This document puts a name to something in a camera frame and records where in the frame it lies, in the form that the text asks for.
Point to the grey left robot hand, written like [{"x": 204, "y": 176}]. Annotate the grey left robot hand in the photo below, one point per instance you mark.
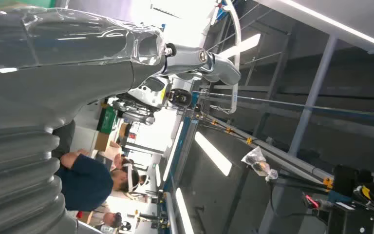
[{"x": 61, "y": 64}]

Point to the green box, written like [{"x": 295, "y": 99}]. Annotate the green box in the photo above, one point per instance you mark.
[{"x": 107, "y": 120}]

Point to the brown cardboard box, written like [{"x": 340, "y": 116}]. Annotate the brown cardboard box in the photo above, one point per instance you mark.
[{"x": 102, "y": 142}]

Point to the white and black background robot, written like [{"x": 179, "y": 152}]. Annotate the white and black background robot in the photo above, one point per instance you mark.
[{"x": 148, "y": 93}]

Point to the person with white headset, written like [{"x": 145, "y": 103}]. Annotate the person with white headset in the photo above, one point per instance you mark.
[{"x": 87, "y": 182}]

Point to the person with dark hair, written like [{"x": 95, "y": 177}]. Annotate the person with dark hair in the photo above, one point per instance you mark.
[{"x": 112, "y": 219}]

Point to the long ceiling light panel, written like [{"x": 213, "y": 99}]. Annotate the long ceiling light panel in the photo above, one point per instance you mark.
[
  {"x": 183, "y": 213},
  {"x": 213, "y": 153},
  {"x": 240, "y": 46}
]

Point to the clear plastic bag bundle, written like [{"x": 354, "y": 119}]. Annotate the clear plastic bag bundle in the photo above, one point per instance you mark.
[{"x": 258, "y": 163}]

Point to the grey metal pole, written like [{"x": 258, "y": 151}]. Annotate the grey metal pole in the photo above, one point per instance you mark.
[{"x": 312, "y": 97}]

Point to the long ceiling light strip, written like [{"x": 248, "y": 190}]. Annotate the long ceiling light strip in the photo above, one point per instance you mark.
[{"x": 335, "y": 23}]

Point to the white curved frame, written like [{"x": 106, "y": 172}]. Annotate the white curved frame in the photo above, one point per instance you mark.
[{"x": 237, "y": 48}]

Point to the black camera stand equipment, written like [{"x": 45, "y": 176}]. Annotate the black camera stand equipment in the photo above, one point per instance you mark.
[{"x": 351, "y": 206}]

